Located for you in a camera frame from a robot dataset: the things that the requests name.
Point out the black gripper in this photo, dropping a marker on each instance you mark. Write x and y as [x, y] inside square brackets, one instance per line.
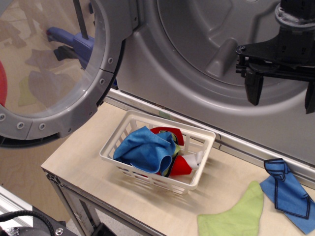
[289, 55]

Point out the plain blue felt cloth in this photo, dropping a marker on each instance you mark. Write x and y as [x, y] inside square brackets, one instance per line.
[144, 150]

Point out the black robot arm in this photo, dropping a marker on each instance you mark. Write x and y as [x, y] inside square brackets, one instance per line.
[296, 14]

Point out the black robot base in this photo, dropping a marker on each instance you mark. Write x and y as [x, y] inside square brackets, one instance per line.
[19, 221]

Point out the grey toy washing machine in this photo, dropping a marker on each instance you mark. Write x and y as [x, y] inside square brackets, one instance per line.
[180, 63]

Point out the white plastic laundry basket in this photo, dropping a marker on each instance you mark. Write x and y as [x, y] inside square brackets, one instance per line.
[195, 140]

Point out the round grey machine door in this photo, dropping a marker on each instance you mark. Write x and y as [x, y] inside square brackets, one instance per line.
[49, 99]

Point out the blue stitched felt shirt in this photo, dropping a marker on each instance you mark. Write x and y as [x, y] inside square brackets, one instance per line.
[288, 195]

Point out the white felt cloth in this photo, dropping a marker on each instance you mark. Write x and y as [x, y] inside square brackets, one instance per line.
[194, 159]

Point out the red felt cloth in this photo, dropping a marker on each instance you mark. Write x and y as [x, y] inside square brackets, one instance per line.
[178, 166]

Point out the light green felt cloth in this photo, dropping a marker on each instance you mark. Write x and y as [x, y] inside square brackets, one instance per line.
[241, 220]

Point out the blue bar clamp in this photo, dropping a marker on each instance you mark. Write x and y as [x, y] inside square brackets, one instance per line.
[75, 46]

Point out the red round object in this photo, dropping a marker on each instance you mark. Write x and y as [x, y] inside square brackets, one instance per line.
[3, 85]

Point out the aluminium table frame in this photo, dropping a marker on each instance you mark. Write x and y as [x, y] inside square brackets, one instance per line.
[83, 209]

